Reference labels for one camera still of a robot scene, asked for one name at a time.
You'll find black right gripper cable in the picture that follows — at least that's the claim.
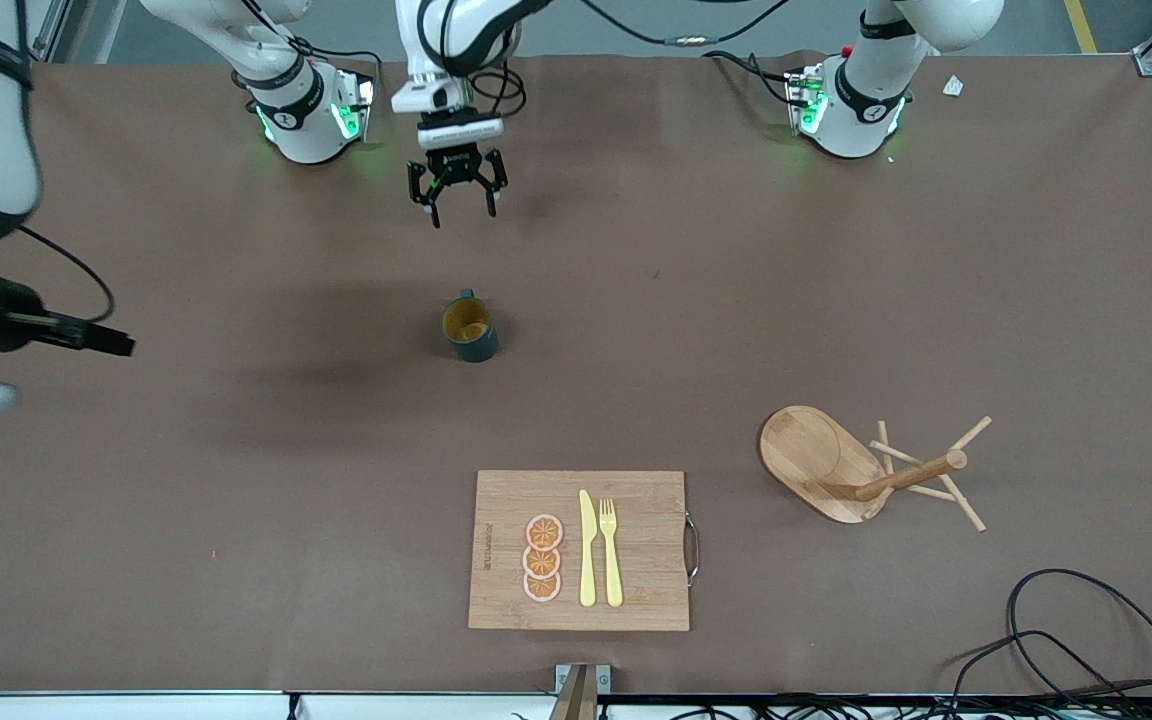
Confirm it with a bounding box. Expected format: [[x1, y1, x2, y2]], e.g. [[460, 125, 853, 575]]
[[16, 226, 117, 324]]

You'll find black base cable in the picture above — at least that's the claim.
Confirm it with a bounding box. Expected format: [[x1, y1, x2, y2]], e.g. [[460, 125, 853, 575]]
[[291, 38, 384, 81], [704, 50, 807, 106]]

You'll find black left base cable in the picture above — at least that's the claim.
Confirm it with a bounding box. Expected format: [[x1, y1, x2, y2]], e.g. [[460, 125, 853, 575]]
[[704, 50, 807, 106]]

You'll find metal bracket with post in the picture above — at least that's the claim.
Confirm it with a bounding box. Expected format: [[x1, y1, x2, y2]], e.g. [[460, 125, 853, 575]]
[[548, 663, 612, 720]]

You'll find wooden cutting board metal handle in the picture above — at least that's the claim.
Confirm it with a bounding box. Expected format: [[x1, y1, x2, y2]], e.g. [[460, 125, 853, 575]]
[[467, 470, 702, 633]]

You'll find black right base cable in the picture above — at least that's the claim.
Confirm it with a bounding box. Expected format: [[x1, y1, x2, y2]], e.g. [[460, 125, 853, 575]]
[[291, 38, 384, 81]]

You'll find yellow plastic fork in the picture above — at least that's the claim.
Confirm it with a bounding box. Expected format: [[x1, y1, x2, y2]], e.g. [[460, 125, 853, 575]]
[[599, 498, 625, 608]]

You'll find yellow plastic knife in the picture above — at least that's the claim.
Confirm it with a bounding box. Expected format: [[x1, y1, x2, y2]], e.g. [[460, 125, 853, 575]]
[[578, 489, 599, 608]]

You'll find black looped floor cable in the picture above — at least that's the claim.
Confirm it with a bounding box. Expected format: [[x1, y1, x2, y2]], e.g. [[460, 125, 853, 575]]
[[946, 630, 1137, 716], [1006, 568, 1152, 701]]

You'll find white table edge rail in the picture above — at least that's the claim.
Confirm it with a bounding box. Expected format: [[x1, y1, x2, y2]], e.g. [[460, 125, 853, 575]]
[[0, 690, 557, 720]]

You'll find wooden mug tree stand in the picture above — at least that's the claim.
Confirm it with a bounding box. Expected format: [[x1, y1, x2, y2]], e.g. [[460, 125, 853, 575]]
[[759, 405, 993, 534]]

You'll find large table cover sheet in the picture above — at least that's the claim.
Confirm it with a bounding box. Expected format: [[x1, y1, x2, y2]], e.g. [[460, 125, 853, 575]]
[[0, 50, 1152, 696]]

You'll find teal cup yellow inside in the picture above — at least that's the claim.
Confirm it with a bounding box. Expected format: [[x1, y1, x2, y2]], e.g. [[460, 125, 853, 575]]
[[440, 289, 500, 364]]

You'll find black cable bundle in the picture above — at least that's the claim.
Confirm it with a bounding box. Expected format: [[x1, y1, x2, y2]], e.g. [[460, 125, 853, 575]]
[[596, 695, 1152, 720]]

